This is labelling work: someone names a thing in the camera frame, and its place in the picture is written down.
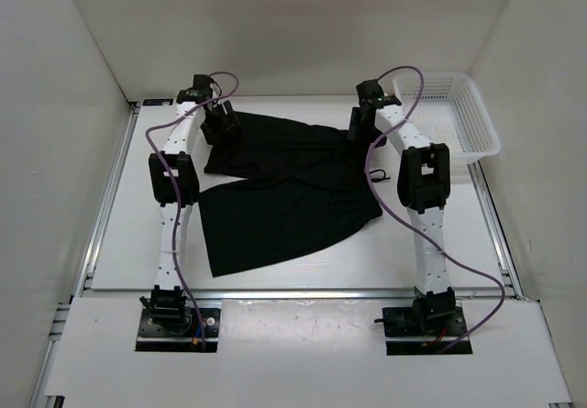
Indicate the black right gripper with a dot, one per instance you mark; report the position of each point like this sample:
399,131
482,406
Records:
355,131

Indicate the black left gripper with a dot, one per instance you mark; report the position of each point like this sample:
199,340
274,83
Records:
227,124

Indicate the black shorts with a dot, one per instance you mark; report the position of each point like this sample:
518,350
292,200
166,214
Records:
298,189

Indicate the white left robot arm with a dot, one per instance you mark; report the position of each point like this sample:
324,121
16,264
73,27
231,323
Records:
174,179

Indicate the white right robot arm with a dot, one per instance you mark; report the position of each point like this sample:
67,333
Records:
423,188

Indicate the white plastic basket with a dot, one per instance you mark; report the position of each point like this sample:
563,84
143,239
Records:
451,111

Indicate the aluminium front rail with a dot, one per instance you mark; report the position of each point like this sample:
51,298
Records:
286,294

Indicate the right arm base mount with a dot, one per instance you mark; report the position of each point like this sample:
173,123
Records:
432,325

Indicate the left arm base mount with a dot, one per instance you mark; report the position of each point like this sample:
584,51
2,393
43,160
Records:
169,323

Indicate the aluminium left rail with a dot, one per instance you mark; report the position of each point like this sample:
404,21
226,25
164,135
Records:
96,237

